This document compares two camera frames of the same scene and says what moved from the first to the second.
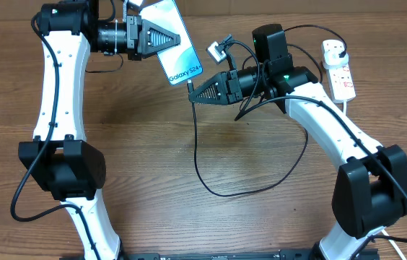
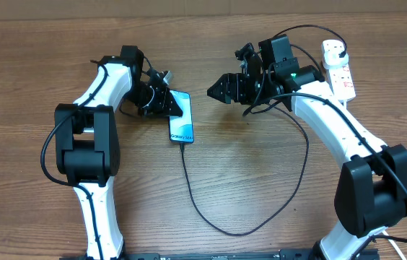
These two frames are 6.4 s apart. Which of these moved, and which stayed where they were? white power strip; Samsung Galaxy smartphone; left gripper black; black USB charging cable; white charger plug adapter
Moved: black USB charging cable; Samsung Galaxy smartphone; left gripper black
Stayed: white power strip; white charger plug adapter
